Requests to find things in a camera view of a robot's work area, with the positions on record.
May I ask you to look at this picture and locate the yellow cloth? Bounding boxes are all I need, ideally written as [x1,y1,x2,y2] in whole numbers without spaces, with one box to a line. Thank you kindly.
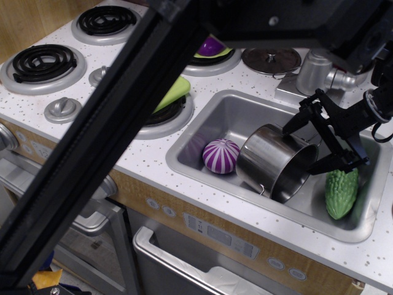
[33,269,63,289]

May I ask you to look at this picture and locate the silver sink basin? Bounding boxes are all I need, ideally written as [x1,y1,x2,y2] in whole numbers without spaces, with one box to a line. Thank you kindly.
[166,90,392,243]

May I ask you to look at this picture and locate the front right stove burner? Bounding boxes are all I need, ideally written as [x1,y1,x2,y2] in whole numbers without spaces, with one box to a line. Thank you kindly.
[135,94,194,140]

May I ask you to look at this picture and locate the stainless steel pot lid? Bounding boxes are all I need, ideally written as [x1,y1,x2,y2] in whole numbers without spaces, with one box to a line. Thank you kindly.
[241,48,302,80]

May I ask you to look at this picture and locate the purple striped toy onion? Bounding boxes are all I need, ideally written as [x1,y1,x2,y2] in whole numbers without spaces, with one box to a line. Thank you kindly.
[202,138,240,175]

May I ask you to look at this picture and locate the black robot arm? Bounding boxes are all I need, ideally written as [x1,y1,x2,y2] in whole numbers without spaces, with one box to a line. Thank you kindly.
[10,1,392,293]

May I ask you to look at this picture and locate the back left stove burner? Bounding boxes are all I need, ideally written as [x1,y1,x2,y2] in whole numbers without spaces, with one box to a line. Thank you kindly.
[71,6,141,46]

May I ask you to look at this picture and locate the silver dishwasher door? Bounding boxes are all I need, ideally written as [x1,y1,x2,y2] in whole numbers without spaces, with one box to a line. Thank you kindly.
[133,226,294,294]

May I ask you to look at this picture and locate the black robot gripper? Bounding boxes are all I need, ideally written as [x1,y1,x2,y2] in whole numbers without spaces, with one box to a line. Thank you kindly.
[282,89,381,175]

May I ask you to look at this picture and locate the green toy bitter melon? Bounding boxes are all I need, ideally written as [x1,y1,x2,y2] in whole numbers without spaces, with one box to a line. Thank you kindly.
[325,168,359,220]

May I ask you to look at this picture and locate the grey dishwasher control panel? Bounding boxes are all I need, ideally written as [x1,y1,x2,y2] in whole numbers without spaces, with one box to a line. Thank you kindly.
[182,213,260,260]

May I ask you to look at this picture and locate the silver stove knob lower middle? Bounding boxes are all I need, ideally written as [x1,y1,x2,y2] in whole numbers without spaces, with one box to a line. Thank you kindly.
[88,66,109,87]

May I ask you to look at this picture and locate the stove burner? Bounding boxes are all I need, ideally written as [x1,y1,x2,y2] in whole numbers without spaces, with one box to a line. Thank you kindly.
[135,94,194,140]
[182,49,241,77]
[1,44,87,95]
[71,6,141,46]

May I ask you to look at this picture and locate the silver toy faucet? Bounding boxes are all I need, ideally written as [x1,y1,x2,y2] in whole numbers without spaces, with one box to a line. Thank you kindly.
[275,50,363,105]

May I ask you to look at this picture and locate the oven clock display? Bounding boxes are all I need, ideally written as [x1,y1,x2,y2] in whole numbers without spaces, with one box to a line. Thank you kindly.
[30,141,53,160]

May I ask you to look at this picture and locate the green toy plate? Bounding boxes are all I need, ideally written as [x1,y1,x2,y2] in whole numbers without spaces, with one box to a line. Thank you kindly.
[193,48,233,59]

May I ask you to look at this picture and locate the silver stove knob bottom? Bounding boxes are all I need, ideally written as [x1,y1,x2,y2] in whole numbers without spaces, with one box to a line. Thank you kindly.
[44,97,82,124]

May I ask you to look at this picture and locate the purple toy eggplant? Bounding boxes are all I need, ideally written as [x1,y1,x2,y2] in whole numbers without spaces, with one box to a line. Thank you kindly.
[196,37,225,57]

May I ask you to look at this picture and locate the silver stove knob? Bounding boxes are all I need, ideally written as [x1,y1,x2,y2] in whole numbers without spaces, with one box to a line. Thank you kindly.
[88,66,109,87]
[44,97,82,124]

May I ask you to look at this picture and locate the back right stove burner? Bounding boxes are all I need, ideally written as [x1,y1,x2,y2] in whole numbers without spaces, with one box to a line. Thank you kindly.
[182,49,241,77]

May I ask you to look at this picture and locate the silver oven dial knob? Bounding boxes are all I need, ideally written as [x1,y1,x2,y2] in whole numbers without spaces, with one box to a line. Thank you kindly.
[95,175,118,200]

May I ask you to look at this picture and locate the front left stove burner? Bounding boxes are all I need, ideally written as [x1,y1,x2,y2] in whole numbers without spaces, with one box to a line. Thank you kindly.
[1,44,87,95]

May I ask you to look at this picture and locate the silver left oven knob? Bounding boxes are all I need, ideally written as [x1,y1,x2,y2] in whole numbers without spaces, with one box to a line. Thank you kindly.
[0,124,19,151]

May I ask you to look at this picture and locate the silver oven door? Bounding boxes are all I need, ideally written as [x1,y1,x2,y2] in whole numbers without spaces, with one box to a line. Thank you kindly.
[1,151,138,294]

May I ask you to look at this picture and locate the green toy cutting board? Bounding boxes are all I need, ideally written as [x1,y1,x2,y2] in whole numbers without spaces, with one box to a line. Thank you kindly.
[153,76,191,114]

